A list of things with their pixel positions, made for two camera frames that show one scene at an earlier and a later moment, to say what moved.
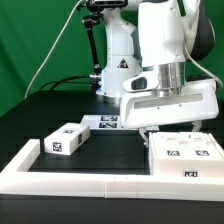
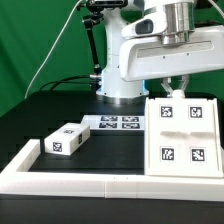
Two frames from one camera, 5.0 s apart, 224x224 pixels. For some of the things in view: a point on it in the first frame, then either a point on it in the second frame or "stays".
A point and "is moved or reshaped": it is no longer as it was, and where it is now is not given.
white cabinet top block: x=66 y=139 stays
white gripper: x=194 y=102 to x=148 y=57
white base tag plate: x=105 y=122 stays
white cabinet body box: x=185 y=154 is moved or reshaped
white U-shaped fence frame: x=17 y=179 stays
